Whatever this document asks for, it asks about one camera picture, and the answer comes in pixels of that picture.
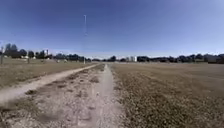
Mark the pale building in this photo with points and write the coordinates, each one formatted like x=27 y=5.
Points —
x=132 y=58

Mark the pale gravel track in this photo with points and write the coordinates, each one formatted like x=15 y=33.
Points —
x=106 y=100

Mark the thin tall mast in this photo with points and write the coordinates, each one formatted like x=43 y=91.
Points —
x=84 y=33

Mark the weedy strip between ruts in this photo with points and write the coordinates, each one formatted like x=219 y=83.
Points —
x=66 y=96

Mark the dry grass field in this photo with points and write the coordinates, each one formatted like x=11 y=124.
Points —
x=20 y=71
x=173 y=93

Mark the row of trees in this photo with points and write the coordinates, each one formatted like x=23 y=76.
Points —
x=13 y=50
x=186 y=59

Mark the pale dirt rut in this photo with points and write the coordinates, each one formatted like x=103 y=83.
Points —
x=33 y=85

